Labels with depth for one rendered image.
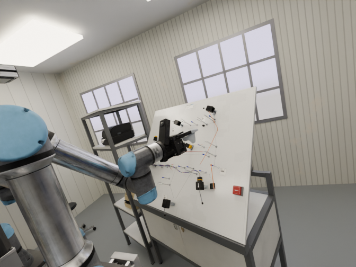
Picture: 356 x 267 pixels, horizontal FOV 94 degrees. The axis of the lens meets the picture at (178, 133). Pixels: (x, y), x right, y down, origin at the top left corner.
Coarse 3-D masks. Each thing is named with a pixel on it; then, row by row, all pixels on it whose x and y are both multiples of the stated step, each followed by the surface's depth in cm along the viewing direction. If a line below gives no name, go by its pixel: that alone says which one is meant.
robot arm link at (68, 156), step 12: (48, 132) 50; (60, 144) 52; (60, 156) 51; (72, 156) 53; (84, 156) 56; (96, 156) 60; (72, 168) 55; (84, 168) 56; (96, 168) 58; (108, 168) 61; (108, 180) 62; (120, 180) 64
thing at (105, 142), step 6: (114, 126) 178; (120, 126) 183; (126, 126) 188; (102, 132) 187; (114, 132) 177; (120, 132) 182; (126, 132) 187; (132, 132) 193; (102, 138) 185; (114, 138) 177; (120, 138) 181; (126, 138) 187; (108, 144) 179
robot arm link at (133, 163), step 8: (136, 152) 57; (144, 152) 58; (152, 152) 59; (120, 160) 54; (128, 160) 54; (136, 160) 55; (144, 160) 57; (152, 160) 59; (120, 168) 56; (128, 168) 53; (136, 168) 55; (144, 168) 56; (128, 176) 54; (136, 176) 56
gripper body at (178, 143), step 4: (172, 136) 68; (172, 140) 67; (176, 140) 68; (180, 140) 69; (160, 144) 63; (172, 144) 67; (176, 144) 67; (180, 144) 69; (184, 144) 70; (164, 148) 63; (168, 148) 67; (172, 148) 68; (176, 148) 67; (180, 148) 68; (184, 148) 69; (164, 152) 63; (168, 152) 66; (172, 152) 67; (176, 152) 68; (180, 152) 67; (184, 152) 69; (164, 156) 64; (168, 156) 68; (172, 156) 69; (160, 160) 66; (164, 160) 64
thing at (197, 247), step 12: (180, 228) 137; (192, 240) 131; (204, 240) 120; (192, 252) 136; (204, 252) 125; (216, 252) 116; (228, 252) 107; (204, 264) 130; (216, 264) 120; (228, 264) 111; (240, 264) 104
